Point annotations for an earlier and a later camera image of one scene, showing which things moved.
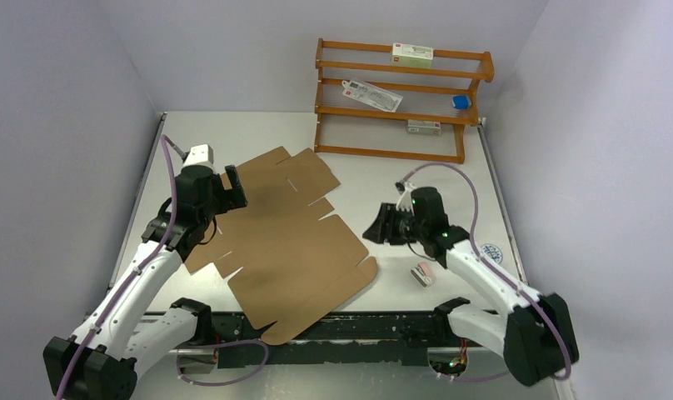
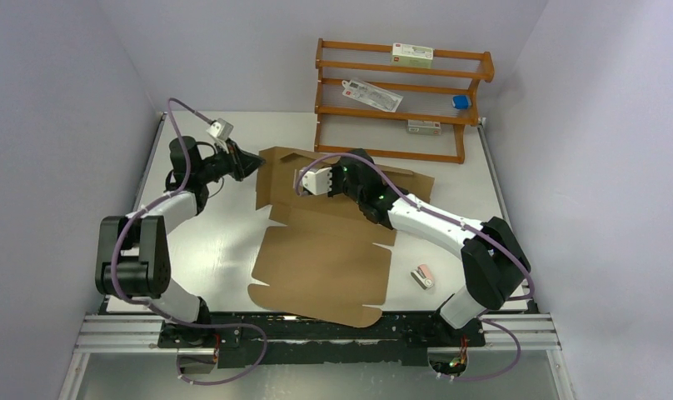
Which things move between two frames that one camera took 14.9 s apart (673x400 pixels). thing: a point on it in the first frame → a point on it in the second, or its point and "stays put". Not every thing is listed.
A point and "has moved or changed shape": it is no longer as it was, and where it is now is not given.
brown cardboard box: [295, 267] has moved or changed shape
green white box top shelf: [411, 55] stays put
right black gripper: [382, 227] → [336, 169]
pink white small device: [424, 273] stays put
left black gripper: [229, 198] → [241, 163]
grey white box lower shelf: [424, 127] stays put
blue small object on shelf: [461, 102] stays put
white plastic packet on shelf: [371, 95] stays put
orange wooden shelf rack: [388, 101] stays put
